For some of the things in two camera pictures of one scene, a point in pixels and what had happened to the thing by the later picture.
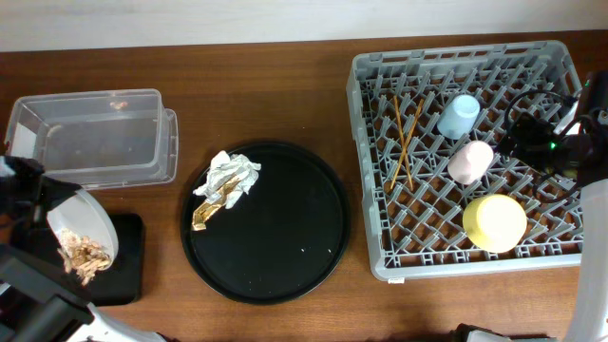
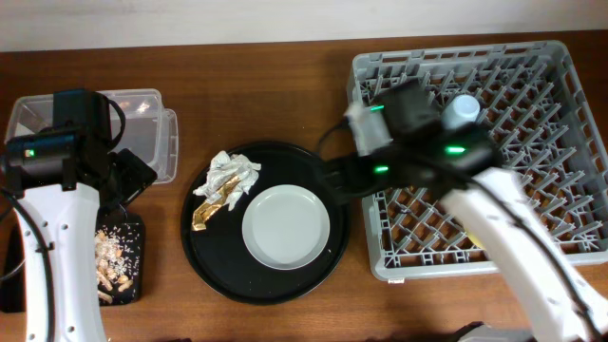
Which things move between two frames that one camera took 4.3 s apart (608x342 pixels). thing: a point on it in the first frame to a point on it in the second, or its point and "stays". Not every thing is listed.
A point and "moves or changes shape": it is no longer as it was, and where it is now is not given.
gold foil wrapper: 201,213 stays
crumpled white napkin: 226,168 stays
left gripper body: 36,196 to 128,172
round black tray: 284,237 stays
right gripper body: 539,145 to 377,167
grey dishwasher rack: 442,195 stays
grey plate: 81,212 moves or changes shape
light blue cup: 458,116 stays
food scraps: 81,256 moves or changes shape
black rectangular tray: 123,281 stays
